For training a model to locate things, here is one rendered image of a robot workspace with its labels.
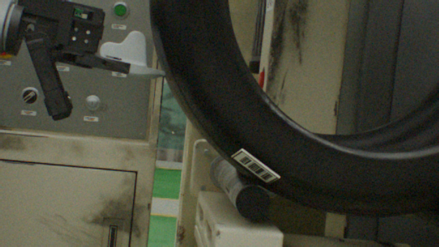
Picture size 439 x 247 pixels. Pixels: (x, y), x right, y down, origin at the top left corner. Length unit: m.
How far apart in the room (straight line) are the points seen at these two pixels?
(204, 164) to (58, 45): 0.41
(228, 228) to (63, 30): 0.34
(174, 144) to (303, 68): 9.02
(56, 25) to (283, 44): 0.46
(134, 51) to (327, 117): 0.46
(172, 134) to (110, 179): 8.65
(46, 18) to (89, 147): 0.69
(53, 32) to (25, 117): 0.73
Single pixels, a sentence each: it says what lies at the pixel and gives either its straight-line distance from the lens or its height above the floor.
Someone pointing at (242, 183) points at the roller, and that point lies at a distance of 1.19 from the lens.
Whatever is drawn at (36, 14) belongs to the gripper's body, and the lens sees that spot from 1.21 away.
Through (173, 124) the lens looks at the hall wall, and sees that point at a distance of 10.51.
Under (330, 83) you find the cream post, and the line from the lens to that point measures 1.54.
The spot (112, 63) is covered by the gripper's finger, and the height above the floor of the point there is 1.06.
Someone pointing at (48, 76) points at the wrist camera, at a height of 1.03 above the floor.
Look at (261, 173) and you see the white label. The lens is 1.13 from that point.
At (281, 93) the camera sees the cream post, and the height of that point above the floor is 1.04.
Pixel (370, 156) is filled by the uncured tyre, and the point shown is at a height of 0.98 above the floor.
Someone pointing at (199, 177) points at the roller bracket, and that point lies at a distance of 1.49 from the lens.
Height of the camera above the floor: 1.06
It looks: 3 degrees down
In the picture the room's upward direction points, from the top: 6 degrees clockwise
